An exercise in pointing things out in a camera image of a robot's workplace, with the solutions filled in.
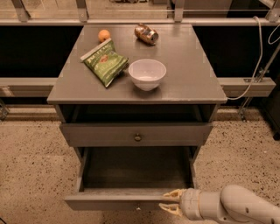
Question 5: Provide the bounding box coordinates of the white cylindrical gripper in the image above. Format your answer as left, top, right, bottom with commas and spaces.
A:
159, 188, 202, 221

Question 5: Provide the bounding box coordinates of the grey drawer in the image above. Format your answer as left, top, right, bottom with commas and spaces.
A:
60, 122, 213, 147
65, 146, 199, 211

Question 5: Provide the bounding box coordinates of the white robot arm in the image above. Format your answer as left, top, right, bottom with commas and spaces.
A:
159, 185, 280, 224

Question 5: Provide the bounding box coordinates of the grey open bottom drawer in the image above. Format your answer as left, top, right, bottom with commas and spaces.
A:
65, 146, 199, 211

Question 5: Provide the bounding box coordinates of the round brass drawer knob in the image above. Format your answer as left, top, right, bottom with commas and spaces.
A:
134, 133, 142, 142

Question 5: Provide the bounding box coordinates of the grey wooden drawer cabinet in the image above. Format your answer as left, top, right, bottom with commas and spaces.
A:
46, 23, 228, 165

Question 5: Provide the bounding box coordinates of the white plastic bowl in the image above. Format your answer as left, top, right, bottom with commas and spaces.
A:
129, 59, 166, 91

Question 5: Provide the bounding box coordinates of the green chip bag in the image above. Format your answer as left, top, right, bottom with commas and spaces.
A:
80, 38, 129, 88

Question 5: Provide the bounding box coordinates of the crushed metallic soda can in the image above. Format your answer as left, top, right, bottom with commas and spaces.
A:
134, 24, 159, 45

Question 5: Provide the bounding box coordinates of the small orange fruit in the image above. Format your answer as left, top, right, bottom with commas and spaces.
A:
98, 30, 110, 43

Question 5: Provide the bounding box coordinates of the white cable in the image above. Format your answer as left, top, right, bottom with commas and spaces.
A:
226, 16, 280, 102

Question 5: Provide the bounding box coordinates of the metal window railing frame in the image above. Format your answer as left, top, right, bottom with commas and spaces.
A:
0, 0, 280, 26

